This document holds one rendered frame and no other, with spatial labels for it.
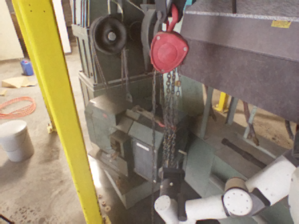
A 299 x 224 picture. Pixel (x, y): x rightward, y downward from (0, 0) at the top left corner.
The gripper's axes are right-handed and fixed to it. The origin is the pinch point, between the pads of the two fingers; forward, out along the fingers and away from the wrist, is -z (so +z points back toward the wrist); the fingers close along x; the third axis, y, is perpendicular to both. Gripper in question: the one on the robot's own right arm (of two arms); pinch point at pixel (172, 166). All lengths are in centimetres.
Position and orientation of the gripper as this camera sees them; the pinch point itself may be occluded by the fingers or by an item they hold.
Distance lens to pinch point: 94.0
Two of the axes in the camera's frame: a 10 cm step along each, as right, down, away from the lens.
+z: -1.4, 5.1, -8.5
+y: 0.0, -8.6, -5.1
